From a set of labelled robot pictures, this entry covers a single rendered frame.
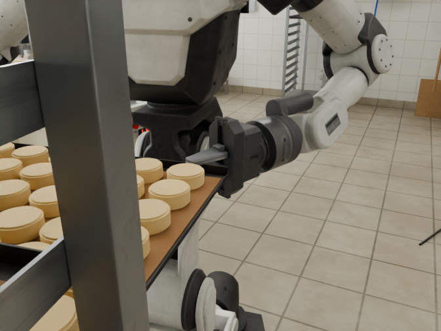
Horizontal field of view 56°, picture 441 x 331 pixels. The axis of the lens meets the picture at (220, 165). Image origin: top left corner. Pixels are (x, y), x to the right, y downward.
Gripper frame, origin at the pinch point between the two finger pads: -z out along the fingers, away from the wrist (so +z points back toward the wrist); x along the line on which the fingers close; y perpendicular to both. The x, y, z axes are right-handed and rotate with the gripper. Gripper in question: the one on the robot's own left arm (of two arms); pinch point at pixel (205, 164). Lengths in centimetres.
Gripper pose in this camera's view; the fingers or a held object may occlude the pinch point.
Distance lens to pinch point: 60.4
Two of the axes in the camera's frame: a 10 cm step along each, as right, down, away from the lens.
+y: 6.9, 2.8, -6.7
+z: 7.3, -2.6, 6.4
